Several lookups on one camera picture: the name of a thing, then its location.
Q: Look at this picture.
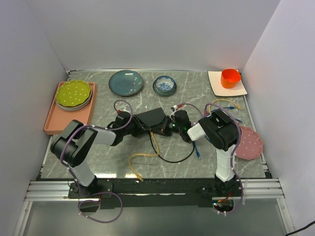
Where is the black ethernet cable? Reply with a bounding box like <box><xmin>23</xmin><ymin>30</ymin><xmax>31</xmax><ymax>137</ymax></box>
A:
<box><xmin>149</xmin><ymin>131</ymin><xmax>195</xmax><ymax>163</ymax></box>

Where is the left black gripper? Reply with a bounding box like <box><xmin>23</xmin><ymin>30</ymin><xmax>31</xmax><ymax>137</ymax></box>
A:
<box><xmin>122</xmin><ymin>114</ymin><xmax>151</xmax><ymax>137</ymax></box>

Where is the black network switch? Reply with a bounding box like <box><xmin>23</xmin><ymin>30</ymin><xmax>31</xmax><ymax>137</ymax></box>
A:
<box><xmin>136</xmin><ymin>108</ymin><xmax>165</xmax><ymax>128</ymax></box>

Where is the pink dotted plate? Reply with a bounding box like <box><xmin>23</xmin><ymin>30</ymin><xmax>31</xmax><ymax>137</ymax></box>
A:
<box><xmin>236</xmin><ymin>126</ymin><xmax>263</xmax><ymax>160</ymax></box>

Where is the white square plate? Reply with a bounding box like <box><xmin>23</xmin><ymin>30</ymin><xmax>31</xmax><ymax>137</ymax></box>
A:
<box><xmin>208</xmin><ymin>69</ymin><xmax>248</xmax><ymax>97</ymax></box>

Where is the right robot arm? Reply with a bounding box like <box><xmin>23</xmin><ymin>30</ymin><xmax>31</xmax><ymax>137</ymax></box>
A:
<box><xmin>149</xmin><ymin>108</ymin><xmax>241</xmax><ymax>196</ymax></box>

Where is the grey plate under green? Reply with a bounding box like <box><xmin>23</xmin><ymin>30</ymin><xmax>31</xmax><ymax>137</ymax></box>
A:
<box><xmin>56</xmin><ymin>95</ymin><xmax>92</xmax><ymax>112</ymax></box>

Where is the green dotted plate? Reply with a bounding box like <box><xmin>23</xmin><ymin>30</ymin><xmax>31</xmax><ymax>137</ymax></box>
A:
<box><xmin>56</xmin><ymin>80</ymin><xmax>92</xmax><ymax>107</ymax></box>

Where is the blue patterned saucer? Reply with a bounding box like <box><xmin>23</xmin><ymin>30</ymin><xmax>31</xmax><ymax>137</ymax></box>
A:
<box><xmin>152</xmin><ymin>83</ymin><xmax>177</xmax><ymax>97</ymax></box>

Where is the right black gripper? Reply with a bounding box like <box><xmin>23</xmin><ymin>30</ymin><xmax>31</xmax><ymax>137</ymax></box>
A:
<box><xmin>151</xmin><ymin>116</ymin><xmax>183</xmax><ymax>137</ymax></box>

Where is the black power cord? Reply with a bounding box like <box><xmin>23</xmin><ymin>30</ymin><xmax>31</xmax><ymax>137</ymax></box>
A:
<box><xmin>285</xmin><ymin>220</ymin><xmax>315</xmax><ymax>236</ymax></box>

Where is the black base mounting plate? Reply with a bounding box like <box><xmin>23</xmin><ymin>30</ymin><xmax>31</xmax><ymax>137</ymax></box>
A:
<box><xmin>68</xmin><ymin>178</ymin><xmax>241</xmax><ymax>209</ymax></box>

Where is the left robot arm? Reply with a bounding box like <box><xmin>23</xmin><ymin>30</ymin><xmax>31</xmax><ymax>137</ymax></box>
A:
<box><xmin>50</xmin><ymin>112</ymin><xmax>151</xmax><ymax>198</ymax></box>

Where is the blue white porcelain bowl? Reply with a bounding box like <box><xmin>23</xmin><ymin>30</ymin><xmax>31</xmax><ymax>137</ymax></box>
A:
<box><xmin>154</xmin><ymin>76</ymin><xmax>176</xmax><ymax>93</ymax></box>

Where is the orange plastic cup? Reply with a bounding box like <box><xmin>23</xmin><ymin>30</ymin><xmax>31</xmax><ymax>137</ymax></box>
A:
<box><xmin>220</xmin><ymin>69</ymin><xmax>241</xmax><ymax>89</ymax></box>

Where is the pink rectangular tray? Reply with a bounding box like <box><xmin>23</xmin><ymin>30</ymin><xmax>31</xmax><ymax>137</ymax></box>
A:
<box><xmin>43</xmin><ymin>82</ymin><xmax>97</xmax><ymax>135</ymax></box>

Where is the aluminium frame rail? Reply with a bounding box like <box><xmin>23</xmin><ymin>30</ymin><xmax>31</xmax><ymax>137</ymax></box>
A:
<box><xmin>24</xmin><ymin>179</ymin><xmax>284</xmax><ymax>202</ymax></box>

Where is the dark teal round plate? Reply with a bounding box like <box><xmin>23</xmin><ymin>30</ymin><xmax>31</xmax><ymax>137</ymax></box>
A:
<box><xmin>108</xmin><ymin>70</ymin><xmax>144</xmax><ymax>97</ymax></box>

